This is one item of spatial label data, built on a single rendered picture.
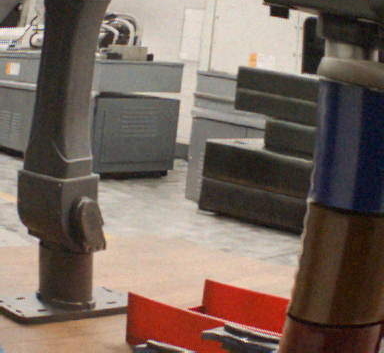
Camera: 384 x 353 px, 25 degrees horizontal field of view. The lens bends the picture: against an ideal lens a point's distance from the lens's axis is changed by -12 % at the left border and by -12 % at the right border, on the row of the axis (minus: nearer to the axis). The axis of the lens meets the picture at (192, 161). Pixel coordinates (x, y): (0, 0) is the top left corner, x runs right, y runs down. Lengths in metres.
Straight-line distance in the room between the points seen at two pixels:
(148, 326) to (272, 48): 5.47
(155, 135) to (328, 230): 7.67
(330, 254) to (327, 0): 0.28
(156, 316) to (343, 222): 0.61
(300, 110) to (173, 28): 9.10
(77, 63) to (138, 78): 6.82
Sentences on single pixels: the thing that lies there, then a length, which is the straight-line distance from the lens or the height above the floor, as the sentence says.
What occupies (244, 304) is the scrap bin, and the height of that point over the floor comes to 0.94.
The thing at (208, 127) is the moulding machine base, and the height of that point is 0.59.
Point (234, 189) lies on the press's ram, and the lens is 0.51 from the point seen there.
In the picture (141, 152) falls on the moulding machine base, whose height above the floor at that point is 0.23.
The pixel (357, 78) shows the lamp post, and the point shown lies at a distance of 0.25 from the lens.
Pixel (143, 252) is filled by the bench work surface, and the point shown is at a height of 0.90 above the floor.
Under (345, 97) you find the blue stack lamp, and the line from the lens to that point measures 0.25.
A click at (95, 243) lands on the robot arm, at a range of 0.93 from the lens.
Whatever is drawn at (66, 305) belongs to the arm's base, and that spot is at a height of 0.92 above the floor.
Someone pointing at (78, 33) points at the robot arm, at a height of 1.19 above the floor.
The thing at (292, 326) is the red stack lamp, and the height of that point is 1.12.
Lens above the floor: 1.20
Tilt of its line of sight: 7 degrees down
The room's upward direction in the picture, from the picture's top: 6 degrees clockwise
